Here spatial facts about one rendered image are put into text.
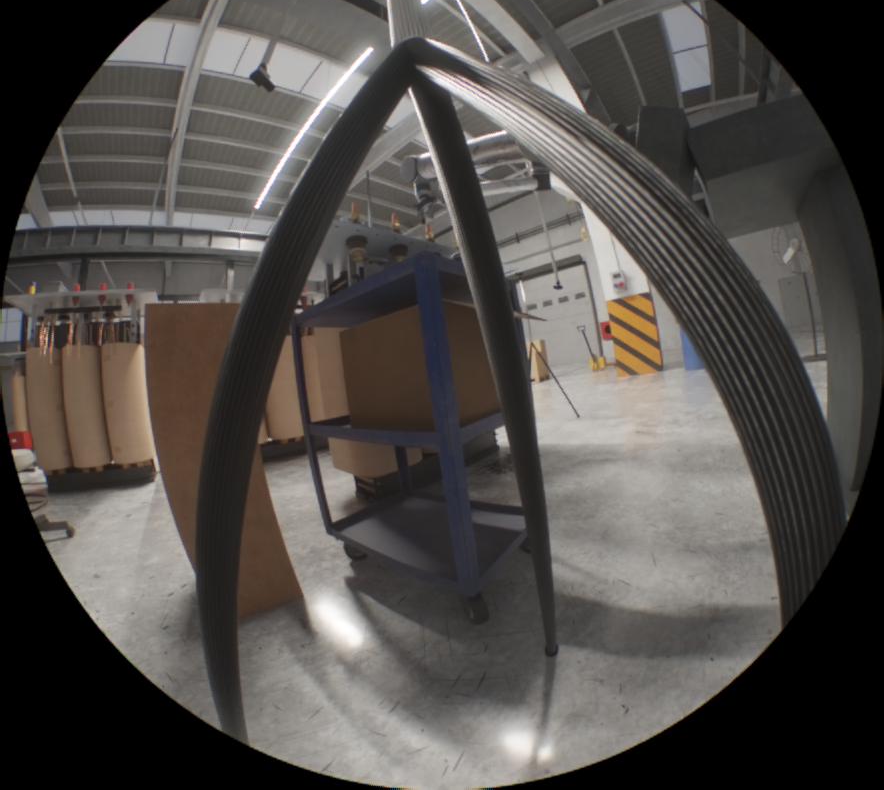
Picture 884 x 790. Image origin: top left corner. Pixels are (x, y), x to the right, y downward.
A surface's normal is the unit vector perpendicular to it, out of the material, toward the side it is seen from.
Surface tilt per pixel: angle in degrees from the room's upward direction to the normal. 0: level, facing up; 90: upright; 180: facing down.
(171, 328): 90
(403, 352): 90
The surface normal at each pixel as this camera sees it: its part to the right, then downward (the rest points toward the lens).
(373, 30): 0.14, 0.99
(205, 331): 0.72, -0.15
